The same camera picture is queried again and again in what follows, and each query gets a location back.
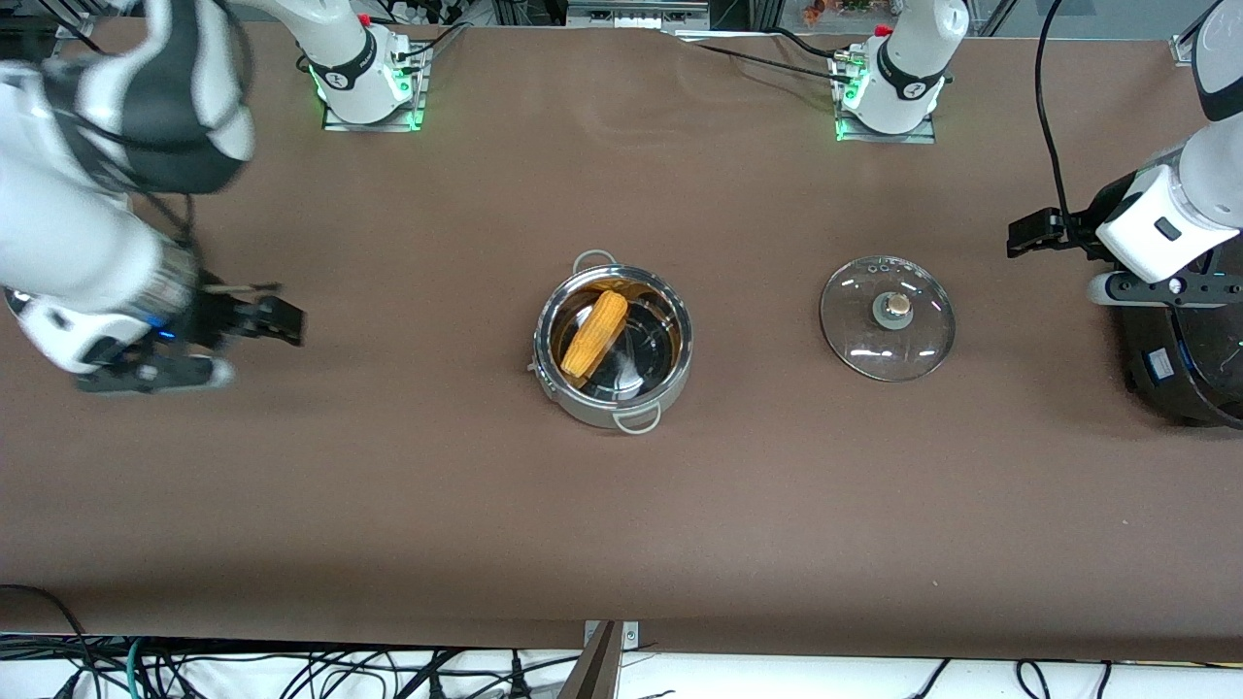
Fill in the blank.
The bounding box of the black table cable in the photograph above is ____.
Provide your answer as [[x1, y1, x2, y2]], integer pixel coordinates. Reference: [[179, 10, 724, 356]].
[[670, 27, 846, 81]]

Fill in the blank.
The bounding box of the metal table bracket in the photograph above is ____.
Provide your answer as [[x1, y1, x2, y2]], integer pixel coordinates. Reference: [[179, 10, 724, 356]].
[[557, 619, 640, 699]]

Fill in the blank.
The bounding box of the black rice cooker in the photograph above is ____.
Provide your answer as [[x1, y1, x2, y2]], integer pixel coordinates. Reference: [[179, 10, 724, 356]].
[[1117, 243, 1243, 431]]

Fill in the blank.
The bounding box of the steel cooking pot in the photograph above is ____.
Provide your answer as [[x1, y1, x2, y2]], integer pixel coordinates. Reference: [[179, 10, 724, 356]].
[[530, 250, 695, 437]]

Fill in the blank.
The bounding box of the aluminium frame profile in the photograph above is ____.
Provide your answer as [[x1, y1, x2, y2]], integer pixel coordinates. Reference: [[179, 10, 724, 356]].
[[1169, 19, 1215, 65]]

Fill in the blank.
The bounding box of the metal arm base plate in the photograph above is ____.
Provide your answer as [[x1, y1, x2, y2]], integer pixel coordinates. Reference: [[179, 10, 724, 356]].
[[835, 97, 939, 146], [322, 44, 426, 133]]

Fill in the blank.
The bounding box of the glass pot lid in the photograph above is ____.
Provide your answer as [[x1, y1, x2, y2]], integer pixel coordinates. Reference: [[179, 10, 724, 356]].
[[820, 255, 957, 383]]

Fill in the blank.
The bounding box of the brown table mat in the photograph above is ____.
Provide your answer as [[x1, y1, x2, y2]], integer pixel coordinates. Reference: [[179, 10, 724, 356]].
[[0, 17, 1243, 663]]

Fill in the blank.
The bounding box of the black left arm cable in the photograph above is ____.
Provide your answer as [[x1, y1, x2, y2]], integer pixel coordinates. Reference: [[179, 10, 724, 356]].
[[1032, 0, 1081, 244]]

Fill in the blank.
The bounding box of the yellow corn cob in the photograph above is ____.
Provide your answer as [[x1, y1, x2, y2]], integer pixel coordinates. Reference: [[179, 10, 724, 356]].
[[560, 290, 629, 380]]

